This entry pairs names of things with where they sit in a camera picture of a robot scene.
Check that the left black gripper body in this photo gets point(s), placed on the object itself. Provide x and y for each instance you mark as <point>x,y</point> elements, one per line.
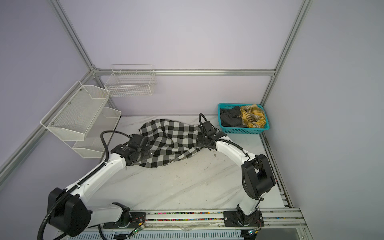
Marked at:
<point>145,153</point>

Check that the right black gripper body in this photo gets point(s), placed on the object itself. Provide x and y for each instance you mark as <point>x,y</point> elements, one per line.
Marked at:
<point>201,140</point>

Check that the black white checkered shirt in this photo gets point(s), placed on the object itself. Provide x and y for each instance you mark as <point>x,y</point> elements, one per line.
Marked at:
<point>170,141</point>

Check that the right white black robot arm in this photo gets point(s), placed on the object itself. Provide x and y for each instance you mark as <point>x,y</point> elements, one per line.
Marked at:
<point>256,173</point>

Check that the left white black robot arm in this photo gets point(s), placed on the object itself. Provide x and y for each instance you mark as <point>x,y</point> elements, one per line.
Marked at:
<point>68,208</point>

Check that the teal plastic basket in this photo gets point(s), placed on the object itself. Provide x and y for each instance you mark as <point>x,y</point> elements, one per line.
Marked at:
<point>245,130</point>

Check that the dark grey shirt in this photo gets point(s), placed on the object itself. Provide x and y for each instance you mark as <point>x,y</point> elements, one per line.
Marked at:
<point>231,117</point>

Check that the white mesh lower shelf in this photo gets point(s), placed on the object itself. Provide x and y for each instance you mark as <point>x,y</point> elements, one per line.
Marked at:
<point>92,147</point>

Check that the white mesh shelf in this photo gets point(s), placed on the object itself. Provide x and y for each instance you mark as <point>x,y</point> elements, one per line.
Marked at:
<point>72,118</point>
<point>92,147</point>

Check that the yellow plaid shirt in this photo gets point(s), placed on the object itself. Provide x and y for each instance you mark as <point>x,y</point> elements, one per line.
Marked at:
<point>253,116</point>

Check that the white mesh upper shelf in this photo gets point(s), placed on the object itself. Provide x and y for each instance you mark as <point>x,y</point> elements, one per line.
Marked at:
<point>72,118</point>

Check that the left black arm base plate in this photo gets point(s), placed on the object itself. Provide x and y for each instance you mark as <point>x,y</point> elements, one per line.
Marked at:
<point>132,221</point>

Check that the white wire basket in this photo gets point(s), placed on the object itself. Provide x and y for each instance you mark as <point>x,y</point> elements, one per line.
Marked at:
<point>131,81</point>

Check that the aluminium frame back bar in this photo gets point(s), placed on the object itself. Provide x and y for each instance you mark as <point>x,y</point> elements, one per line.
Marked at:
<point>192,72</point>

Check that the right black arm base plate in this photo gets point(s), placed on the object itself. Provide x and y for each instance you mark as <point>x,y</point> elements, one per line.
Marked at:
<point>237,219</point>

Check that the white slotted cable duct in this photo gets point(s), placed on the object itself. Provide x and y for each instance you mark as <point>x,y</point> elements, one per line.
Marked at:
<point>163,235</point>

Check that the aluminium mounting rail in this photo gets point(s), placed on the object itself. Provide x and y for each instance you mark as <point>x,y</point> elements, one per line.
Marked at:
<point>274,218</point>

